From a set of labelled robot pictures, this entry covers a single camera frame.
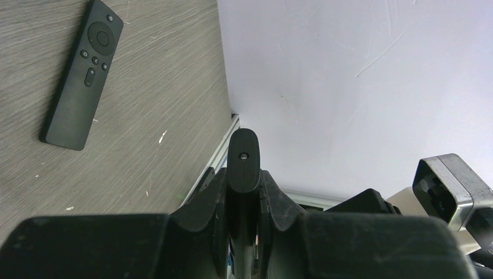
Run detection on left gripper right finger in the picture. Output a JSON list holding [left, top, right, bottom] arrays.
[[259, 171, 477, 278]]

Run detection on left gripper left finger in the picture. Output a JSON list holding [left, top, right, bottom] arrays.
[[1, 169, 228, 278]]

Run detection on black remote with label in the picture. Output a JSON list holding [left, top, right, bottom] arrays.
[[226, 128, 260, 278]]

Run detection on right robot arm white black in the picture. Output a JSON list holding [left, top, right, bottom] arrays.
[[324, 188, 402, 215]]

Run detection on black remote plain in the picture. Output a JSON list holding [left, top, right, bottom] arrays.
[[40, 1, 124, 151]]

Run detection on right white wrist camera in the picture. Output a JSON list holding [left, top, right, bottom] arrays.
[[387, 153, 492, 255]]

